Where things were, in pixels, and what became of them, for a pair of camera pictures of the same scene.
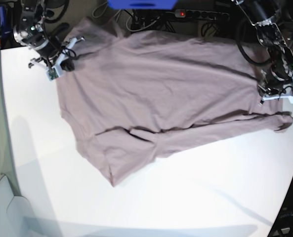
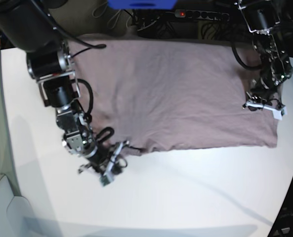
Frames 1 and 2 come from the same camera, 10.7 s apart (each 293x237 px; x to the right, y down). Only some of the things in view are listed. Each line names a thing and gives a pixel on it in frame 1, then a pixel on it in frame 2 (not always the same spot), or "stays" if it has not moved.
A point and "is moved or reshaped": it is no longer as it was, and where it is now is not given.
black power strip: x=208 y=15 stays
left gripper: x=48 y=51 -> x=101 y=159
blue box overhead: x=142 y=4 stays
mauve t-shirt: x=125 y=99 is moved or reshaped
